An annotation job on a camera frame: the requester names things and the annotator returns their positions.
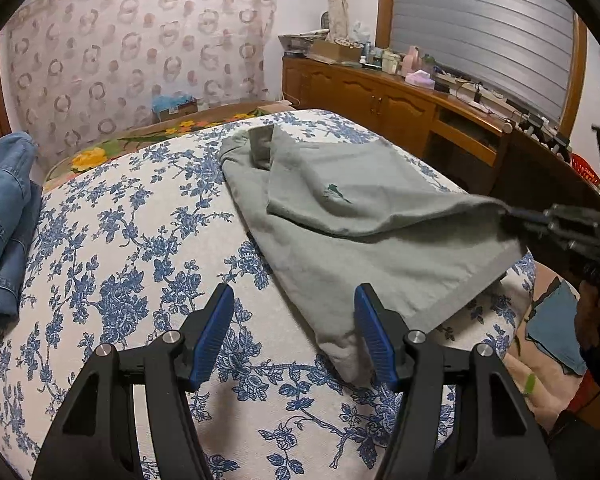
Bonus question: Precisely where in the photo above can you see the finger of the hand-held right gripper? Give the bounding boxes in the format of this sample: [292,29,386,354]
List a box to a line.
[500,204,600,232]
[505,221,600,263]

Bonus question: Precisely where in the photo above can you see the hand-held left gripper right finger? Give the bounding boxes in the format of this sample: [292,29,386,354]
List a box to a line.
[354,282,551,480]

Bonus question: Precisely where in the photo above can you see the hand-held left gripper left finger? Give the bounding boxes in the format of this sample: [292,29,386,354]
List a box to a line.
[39,282,236,480]

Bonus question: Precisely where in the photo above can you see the grey-green pants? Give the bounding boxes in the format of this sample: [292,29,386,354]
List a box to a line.
[217,124,528,385]

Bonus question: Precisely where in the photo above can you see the red plastic basket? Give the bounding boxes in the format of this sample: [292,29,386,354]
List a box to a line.
[570,154,600,186]

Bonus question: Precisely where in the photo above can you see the dark wooden chair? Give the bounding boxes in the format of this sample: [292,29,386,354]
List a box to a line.
[487,120,600,281]

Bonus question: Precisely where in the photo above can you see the blue cloth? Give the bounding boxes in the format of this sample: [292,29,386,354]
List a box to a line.
[525,280,588,376]

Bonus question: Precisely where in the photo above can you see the blue floral white blanket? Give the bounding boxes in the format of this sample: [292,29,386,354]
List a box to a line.
[0,109,538,480]

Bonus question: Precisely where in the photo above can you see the grey window blind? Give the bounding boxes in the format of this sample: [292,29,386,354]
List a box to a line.
[390,0,578,121]

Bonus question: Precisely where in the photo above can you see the pink tissue box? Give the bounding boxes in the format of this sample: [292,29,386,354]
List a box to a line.
[405,70,436,92]

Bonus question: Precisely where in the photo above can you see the brown yellow-flower blanket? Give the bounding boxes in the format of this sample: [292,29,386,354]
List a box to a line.
[44,101,293,193]

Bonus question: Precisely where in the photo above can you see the wooden cabinet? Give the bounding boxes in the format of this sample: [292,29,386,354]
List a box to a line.
[281,55,600,201]

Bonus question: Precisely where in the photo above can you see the cardboard box with blue packets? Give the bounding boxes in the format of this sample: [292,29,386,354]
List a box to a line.
[151,91,199,122]

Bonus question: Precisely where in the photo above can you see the folded blue denim jeans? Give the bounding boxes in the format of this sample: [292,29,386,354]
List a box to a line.
[0,131,43,318]

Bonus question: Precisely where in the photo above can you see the open flat cardboard box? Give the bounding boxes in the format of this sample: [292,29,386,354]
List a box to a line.
[310,39,363,65]

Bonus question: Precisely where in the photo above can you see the stack of newspapers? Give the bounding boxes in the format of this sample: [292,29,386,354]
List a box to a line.
[278,30,331,56]

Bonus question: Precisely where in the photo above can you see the beige lace curtain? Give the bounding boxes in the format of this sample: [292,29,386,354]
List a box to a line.
[317,0,353,43]

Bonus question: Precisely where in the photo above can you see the ring-pattern sheer curtain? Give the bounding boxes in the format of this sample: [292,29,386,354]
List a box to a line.
[2,0,278,171]

